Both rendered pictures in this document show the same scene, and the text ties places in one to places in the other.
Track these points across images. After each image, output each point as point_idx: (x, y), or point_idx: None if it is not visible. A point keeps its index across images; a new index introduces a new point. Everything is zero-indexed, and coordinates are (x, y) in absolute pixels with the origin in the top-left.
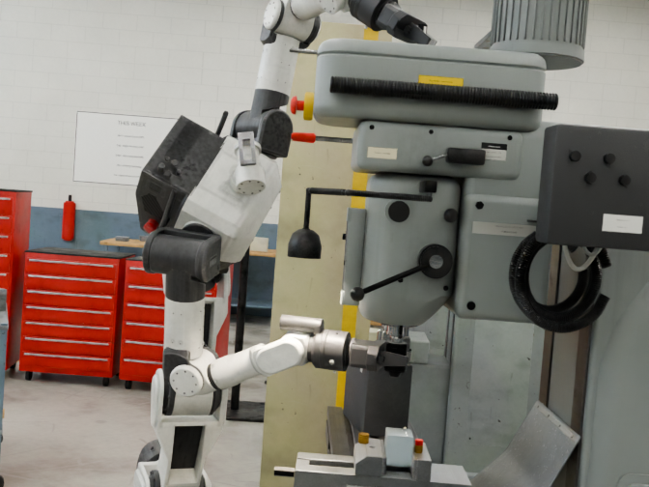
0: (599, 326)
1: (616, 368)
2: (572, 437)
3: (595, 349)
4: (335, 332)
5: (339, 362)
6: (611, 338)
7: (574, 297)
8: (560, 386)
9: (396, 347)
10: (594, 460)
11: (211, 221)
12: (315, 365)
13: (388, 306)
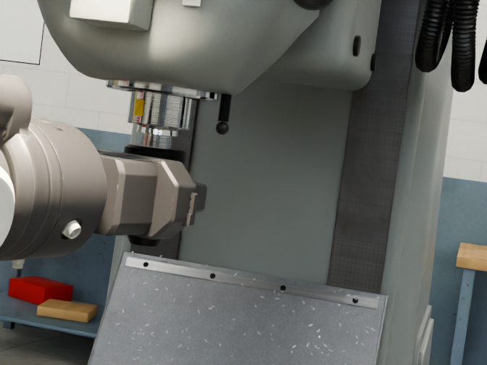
0: (422, 93)
1: (432, 166)
2: (358, 300)
3: (416, 135)
4: (51, 125)
5: (90, 227)
6: (424, 116)
7: (446, 38)
8: (248, 216)
9: (182, 160)
10: (398, 331)
11: None
12: (9, 253)
13: (267, 37)
